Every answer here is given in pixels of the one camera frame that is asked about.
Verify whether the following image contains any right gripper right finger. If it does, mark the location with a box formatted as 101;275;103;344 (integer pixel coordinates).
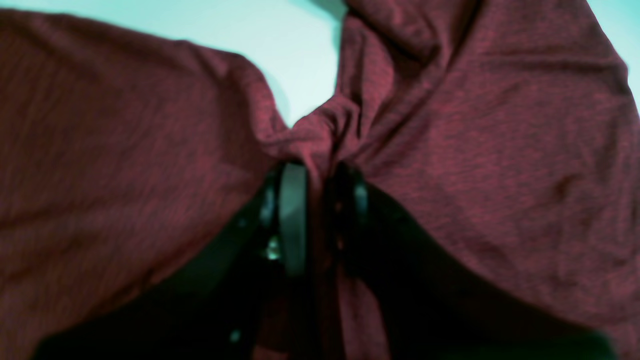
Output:
331;162;617;360

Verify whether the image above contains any dark red long-sleeve shirt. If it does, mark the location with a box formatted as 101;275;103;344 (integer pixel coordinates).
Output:
1;0;639;360

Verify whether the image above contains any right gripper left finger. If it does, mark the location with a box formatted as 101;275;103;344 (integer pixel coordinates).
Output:
33;162;307;360

